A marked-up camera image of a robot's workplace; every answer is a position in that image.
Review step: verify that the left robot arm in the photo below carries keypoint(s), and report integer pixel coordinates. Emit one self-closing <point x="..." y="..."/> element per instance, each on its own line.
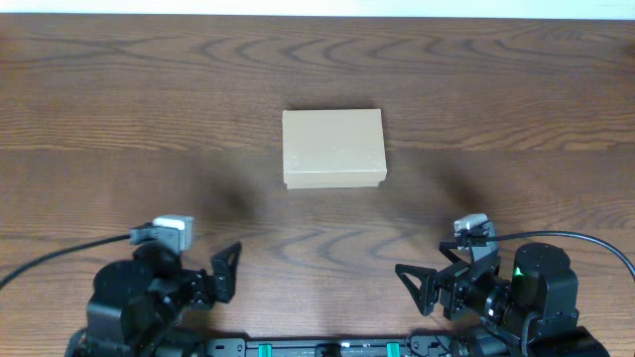
<point x="137" y="304"/>

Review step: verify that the black mounting rail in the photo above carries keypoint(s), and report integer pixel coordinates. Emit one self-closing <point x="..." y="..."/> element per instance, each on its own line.
<point x="337" y="348"/>

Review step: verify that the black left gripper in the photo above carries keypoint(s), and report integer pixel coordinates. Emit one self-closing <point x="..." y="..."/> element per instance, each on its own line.
<point x="202" y="294"/>

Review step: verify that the cardboard box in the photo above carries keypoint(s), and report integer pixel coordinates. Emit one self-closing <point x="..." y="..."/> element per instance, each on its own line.
<point x="333" y="148"/>

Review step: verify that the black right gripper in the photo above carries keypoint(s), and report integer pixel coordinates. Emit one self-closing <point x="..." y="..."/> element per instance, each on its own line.
<point x="456" y="283"/>

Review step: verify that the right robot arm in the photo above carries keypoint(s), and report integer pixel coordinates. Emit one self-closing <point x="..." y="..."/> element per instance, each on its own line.
<point x="532" y="314"/>

